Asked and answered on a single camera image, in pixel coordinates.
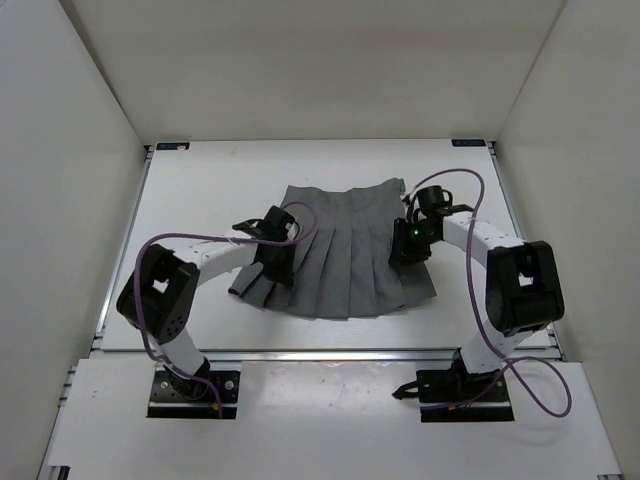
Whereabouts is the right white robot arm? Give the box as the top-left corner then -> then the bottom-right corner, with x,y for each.
389,186 -> 564,401

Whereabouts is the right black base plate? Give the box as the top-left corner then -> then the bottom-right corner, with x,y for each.
392,359 -> 515,423

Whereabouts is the right corner label sticker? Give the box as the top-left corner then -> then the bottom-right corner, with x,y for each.
451,138 -> 486,148

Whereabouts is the corner label sticker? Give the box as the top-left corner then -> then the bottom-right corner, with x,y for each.
451,138 -> 486,148
155,142 -> 190,151

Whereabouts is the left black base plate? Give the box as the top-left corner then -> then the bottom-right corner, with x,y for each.
147,362 -> 241,420

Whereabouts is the left corner label sticker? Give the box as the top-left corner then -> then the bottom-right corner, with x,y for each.
155,142 -> 190,151

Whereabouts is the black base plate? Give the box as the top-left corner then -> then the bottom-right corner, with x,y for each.
392,359 -> 515,423
147,362 -> 241,420

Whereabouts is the purple cable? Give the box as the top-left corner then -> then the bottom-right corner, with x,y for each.
133,201 -> 326,371
409,168 -> 574,417

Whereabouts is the grey pleated skirt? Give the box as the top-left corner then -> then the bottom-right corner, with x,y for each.
228,178 -> 436,320

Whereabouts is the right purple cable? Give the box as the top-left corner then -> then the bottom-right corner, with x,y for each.
409,168 -> 574,417

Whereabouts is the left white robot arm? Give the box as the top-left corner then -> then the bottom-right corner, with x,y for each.
116,206 -> 303,398

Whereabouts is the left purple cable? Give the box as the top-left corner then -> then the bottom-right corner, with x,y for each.
133,201 -> 326,371

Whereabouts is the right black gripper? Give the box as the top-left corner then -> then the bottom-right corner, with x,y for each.
389,217 -> 440,265

